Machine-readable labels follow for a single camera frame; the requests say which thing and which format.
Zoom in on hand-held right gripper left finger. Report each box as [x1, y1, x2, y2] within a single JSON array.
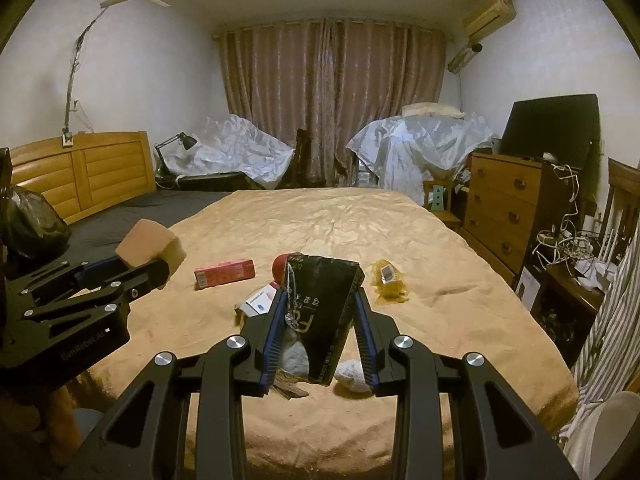
[[67, 287, 291, 480]]

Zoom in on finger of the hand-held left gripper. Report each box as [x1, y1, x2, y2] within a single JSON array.
[[7, 255, 126, 306], [22, 257, 171, 335]]

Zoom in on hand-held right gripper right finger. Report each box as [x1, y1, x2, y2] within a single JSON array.
[[350, 287, 581, 480]]

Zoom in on tan sponge block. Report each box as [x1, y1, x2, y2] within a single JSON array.
[[115, 218, 188, 281]]

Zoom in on black plastic bag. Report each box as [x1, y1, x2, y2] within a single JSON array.
[[0, 185, 73, 281]]

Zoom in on grey crumpled paper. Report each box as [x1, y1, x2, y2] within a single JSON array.
[[280, 332, 311, 378]]

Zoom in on white crumpled tissue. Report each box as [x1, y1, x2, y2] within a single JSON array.
[[334, 358, 373, 394]]

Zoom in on yellow plastic packet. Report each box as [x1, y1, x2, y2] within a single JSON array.
[[371, 259, 411, 305]]

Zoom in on dark grey bed sheet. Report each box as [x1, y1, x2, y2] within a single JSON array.
[[65, 189, 236, 266]]

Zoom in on red carton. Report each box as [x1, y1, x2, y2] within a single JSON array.
[[194, 258, 257, 289]]

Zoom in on round red ball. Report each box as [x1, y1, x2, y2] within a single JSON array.
[[271, 252, 306, 283]]

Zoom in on wooden headboard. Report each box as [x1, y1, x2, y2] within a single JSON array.
[[10, 131, 157, 225]]

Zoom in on black desk lamp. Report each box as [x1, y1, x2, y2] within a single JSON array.
[[154, 132, 198, 181]]

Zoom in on white plastic cover sheet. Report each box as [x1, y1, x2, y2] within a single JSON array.
[[162, 114, 296, 186], [346, 112, 493, 193]]

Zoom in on white floor box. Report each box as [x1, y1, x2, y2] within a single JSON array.
[[515, 265, 543, 311]]

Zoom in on wooden dresser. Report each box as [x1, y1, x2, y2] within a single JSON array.
[[460, 152, 546, 273]]

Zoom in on dark side table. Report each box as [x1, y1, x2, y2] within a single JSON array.
[[540, 260, 613, 361]]

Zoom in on striped hanging shirt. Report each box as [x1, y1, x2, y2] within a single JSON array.
[[560, 220, 640, 441]]

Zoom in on pink curtains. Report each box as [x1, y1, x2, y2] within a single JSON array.
[[215, 17, 448, 191]]

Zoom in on black television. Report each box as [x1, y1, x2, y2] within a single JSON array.
[[500, 93, 600, 171]]

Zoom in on brown wooden chair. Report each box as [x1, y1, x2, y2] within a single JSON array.
[[597, 157, 640, 261]]

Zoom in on air conditioner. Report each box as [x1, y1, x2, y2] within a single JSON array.
[[462, 0, 517, 38]]

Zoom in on wall cable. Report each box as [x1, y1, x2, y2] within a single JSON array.
[[62, 7, 108, 136]]

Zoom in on tangle of white cables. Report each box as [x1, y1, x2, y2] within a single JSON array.
[[532, 162, 616, 271]]

